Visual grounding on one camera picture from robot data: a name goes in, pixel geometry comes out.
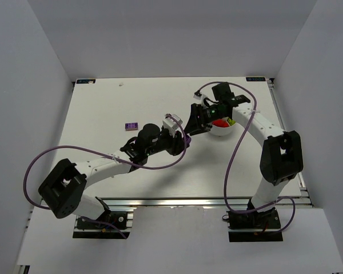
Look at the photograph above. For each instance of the blue label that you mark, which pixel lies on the blue label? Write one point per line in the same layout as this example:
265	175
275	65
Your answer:
85	81
255	79

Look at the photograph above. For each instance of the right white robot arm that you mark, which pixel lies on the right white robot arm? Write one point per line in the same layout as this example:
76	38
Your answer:
281	156

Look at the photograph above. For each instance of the red lego brick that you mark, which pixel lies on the red lego brick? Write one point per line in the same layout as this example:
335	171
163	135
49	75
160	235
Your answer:
221	123

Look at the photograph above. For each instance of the purple lego brick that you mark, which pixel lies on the purple lego brick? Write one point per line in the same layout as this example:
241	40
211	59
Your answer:
189	140

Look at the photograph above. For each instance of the purple lego brick studs up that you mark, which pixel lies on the purple lego brick studs up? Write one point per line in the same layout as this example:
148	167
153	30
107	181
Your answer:
131	126

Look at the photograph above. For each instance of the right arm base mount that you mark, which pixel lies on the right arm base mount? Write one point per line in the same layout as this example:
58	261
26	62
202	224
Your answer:
254	227

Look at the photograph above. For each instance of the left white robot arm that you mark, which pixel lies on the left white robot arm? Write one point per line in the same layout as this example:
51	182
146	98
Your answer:
63	189

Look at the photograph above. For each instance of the white divided round container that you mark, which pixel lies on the white divided round container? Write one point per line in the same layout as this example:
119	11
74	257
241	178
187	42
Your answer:
217	131

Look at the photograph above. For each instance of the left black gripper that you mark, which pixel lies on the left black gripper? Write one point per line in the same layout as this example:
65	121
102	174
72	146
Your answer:
176	143

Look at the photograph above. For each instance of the yellow lego piece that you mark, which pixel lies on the yellow lego piece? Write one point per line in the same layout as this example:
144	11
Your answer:
231	122

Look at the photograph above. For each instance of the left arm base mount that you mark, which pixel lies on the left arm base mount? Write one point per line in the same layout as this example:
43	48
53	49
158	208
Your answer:
116	226

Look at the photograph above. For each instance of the blue label left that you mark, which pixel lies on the blue label left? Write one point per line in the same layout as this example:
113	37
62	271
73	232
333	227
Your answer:
85	81

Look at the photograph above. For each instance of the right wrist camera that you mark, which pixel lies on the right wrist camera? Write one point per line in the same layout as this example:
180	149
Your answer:
202	98

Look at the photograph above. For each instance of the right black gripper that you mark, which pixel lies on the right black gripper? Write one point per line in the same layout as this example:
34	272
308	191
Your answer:
198	117

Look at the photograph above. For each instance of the blue label right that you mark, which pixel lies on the blue label right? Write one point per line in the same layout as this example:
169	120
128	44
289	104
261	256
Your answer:
255	79

